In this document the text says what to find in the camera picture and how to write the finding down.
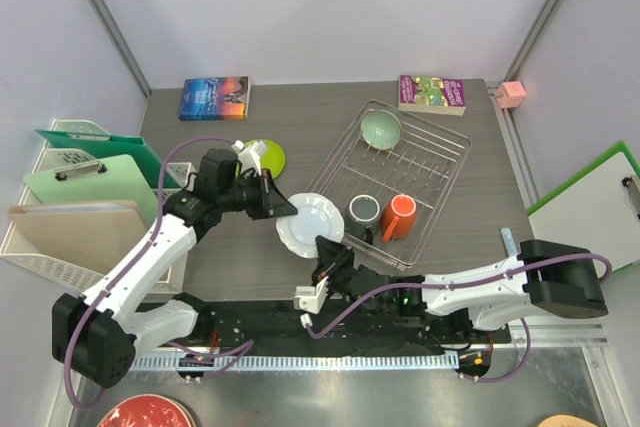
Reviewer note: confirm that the red patterned plate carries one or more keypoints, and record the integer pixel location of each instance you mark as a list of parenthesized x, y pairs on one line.
[(148, 410)]

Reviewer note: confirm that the dark green clipboard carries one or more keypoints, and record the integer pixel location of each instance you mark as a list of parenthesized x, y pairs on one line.
[(103, 146)]

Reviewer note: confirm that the metal wire dish rack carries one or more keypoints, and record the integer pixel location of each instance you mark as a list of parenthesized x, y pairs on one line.
[(423, 165)]

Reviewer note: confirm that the beige clipboard folder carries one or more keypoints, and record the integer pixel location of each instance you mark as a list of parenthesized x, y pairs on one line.
[(95, 235)]

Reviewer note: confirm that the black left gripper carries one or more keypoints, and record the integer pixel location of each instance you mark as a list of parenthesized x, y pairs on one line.
[(273, 203)]

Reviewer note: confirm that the pale blue scalloped plate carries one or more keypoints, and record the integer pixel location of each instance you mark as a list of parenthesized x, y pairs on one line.
[(316, 216)]

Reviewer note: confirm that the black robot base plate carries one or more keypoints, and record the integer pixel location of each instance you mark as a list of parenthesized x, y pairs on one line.
[(276, 330)]

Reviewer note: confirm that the white clipboard green edge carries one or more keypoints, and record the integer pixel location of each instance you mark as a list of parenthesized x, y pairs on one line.
[(596, 209)]

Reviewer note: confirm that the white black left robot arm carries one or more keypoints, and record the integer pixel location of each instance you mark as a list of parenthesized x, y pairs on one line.
[(100, 333)]

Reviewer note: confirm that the grey ceramic mug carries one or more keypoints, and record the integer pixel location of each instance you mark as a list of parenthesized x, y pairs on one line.
[(362, 216)]

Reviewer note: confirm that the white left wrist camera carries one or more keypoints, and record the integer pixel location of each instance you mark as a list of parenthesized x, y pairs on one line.
[(249, 155)]

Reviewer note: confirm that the purple paperback book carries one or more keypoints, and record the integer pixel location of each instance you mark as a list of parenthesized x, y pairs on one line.
[(431, 95)]

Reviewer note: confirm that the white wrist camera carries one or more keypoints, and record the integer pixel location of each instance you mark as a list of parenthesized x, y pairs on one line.
[(310, 300), (249, 155)]

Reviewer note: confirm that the light green clipboard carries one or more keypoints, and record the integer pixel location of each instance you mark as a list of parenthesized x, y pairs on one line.
[(116, 178)]

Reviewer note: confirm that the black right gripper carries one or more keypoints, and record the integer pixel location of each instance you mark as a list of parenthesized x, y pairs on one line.
[(327, 253)]

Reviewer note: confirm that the mint green ceramic bowl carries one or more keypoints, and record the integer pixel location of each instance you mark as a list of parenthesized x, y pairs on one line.
[(381, 130)]

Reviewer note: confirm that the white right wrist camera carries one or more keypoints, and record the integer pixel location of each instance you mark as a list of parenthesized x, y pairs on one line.
[(310, 300)]

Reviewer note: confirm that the white slotted cable duct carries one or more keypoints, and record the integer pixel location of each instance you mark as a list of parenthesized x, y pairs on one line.
[(179, 361)]

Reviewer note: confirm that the orange ceramic mug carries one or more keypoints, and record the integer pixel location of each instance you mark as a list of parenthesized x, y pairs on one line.
[(398, 218)]

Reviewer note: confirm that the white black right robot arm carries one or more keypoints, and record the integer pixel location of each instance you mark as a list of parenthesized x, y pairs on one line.
[(561, 280)]

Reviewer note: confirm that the pink cube box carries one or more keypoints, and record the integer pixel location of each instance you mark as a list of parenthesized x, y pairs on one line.
[(510, 94)]

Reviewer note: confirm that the light blue small tool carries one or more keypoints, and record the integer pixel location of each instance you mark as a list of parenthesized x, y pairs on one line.
[(509, 242)]

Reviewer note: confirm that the blue sunset paperback book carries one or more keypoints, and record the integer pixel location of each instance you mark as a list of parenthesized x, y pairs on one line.
[(215, 98)]

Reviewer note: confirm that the lime green plate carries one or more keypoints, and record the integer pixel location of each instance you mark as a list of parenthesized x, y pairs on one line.
[(273, 158)]

